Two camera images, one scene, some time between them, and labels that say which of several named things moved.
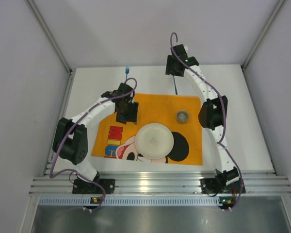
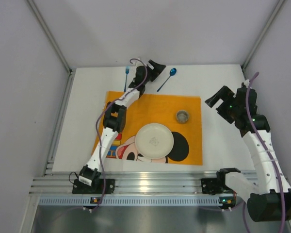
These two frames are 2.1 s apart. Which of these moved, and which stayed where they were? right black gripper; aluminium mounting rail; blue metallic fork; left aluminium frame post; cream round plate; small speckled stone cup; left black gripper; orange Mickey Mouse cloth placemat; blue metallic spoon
Moved: left black gripper; blue metallic spoon; right black gripper
Stayed: orange Mickey Mouse cloth placemat; blue metallic fork; cream round plate; left aluminium frame post; aluminium mounting rail; small speckled stone cup
